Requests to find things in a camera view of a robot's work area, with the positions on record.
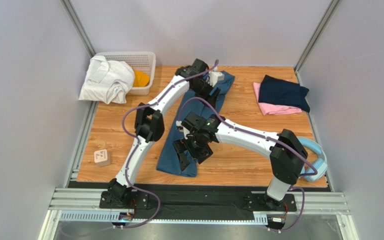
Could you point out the pink folded t shirt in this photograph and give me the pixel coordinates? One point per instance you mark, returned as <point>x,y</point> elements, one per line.
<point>273,109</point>

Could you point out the left aluminium frame post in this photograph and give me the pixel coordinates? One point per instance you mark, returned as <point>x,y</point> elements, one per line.
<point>77,24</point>

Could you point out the navy folded t shirt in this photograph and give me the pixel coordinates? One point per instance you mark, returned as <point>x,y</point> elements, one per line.
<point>277,91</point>

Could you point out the white t shirt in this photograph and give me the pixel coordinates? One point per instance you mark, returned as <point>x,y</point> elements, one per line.
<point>107,81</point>

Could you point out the aluminium frame post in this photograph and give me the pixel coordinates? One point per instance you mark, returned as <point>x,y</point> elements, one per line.
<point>321,26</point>
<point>77,24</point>

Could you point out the teal blue t shirt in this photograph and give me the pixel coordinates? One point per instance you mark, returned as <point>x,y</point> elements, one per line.
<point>168,161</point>

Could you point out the right aluminium frame post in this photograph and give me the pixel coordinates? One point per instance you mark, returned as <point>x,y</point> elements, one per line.
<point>321,26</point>

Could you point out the orange t shirt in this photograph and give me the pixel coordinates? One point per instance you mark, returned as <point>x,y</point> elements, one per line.
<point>141,79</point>

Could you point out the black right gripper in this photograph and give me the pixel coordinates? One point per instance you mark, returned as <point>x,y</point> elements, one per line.
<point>192,150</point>

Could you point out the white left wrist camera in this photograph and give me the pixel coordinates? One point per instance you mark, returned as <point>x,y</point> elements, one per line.
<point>215,76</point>

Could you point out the white plastic laundry basket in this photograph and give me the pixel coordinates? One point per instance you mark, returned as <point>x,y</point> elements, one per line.
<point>144,61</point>

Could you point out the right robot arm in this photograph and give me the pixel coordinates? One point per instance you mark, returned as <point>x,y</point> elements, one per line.
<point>286,154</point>

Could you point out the white power adapter cube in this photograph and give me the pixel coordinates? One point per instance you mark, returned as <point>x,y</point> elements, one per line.
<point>102,158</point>

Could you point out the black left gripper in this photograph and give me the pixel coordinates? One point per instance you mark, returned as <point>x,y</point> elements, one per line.
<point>212,99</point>

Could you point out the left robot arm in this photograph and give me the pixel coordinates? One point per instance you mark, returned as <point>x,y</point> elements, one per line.
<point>149,128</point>

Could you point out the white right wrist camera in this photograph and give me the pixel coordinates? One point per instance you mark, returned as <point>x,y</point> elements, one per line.
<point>179,126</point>

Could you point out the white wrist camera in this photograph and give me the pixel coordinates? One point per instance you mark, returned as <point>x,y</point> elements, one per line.
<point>179,126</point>
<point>215,76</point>

